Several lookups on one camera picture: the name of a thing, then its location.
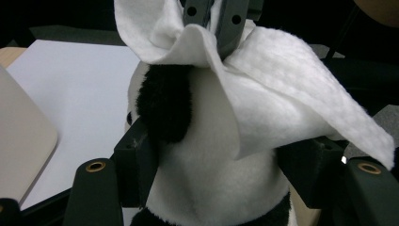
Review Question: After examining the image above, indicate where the thin black stand rod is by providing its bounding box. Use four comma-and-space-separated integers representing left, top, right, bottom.
324, 4, 361, 62

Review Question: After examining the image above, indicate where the white wet wipe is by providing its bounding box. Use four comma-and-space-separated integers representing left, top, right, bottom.
113, 0, 396, 171

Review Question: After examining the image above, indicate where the panda plush toy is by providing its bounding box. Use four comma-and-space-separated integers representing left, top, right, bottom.
125, 60, 297, 226

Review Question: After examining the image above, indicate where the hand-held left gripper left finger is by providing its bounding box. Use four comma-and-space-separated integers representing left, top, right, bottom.
112, 117, 160, 209

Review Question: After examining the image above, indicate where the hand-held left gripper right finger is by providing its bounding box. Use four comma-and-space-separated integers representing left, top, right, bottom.
276, 136, 346, 210

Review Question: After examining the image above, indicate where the white plastic storage bin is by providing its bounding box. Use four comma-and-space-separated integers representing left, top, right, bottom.
0, 64, 59, 203

